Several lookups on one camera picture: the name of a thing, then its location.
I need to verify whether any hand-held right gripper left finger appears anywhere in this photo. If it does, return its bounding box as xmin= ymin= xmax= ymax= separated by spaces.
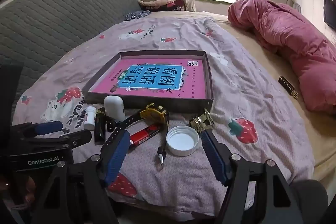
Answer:
xmin=31 ymin=130 xmax=132 ymax=224

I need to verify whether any small white pill bottle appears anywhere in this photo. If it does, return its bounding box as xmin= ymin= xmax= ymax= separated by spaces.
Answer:
xmin=84 ymin=106 xmax=97 ymax=131

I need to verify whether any grey quilted headboard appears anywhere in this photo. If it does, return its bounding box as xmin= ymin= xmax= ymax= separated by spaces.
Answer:
xmin=0 ymin=0 xmax=143 ymax=109

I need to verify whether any white rounded plastic case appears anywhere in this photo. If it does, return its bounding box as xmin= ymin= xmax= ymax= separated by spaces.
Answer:
xmin=104 ymin=96 xmax=126 ymax=122

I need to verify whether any white wire fan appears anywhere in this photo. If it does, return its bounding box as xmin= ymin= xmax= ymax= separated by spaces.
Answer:
xmin=286 ymin=0 xmax=303 ymax=12

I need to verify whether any strawberry printed pink blanket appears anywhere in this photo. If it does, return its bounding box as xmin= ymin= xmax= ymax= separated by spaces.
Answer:
xmin=12 ymin=17 xmax=315 ymax=217

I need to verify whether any black wall television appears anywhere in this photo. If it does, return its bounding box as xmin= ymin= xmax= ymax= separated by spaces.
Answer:
xmin=323 ymin=0 xmax=336 ymax=28

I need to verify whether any dark blue patterned cloth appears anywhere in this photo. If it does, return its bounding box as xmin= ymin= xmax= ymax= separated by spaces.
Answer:
xmin=125 ymin=10 xmax=151 ymax=21

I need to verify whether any black and gold case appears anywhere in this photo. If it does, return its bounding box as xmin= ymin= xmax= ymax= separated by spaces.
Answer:
xmin=279 ymin=76 xmax=299 ymax=100

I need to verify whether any pink and blue book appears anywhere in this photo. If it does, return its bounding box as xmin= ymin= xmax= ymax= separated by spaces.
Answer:
xmin=89 ymin=58 xmax=207 ymax=99

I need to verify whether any white plastic jar lid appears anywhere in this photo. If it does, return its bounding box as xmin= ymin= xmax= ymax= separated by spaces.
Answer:
xmin=166 ymin=126 xmax=200 ymax=157

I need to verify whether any pink duvet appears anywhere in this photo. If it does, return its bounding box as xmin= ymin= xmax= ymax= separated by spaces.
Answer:
xmin=227 ymin=0 xmax=336 ymax=113

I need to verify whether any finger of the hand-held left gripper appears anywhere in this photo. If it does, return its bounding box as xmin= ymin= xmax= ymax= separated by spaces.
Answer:
xmin=12 ymin=120 xmax=64 ymax=138
xmin=21 ymin=130 xmax=93 ymax=151

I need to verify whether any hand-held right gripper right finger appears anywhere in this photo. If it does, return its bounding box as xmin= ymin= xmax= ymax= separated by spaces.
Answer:
xmin=201 ymin=131 xmax=302 ymax=224

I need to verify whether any black bottle with gold cap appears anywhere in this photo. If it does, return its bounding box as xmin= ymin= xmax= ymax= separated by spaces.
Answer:
xmin=94 ymin=108 xmax=107 ymax=145

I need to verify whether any person's left hand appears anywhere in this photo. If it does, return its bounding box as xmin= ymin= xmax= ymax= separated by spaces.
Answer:
xmin=0 ymin=174 xmax=37 ymax=216

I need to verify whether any red lighter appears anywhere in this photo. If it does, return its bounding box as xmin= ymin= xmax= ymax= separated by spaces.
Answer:
xmin=130 ymin=126 xmax=162 ymax=146

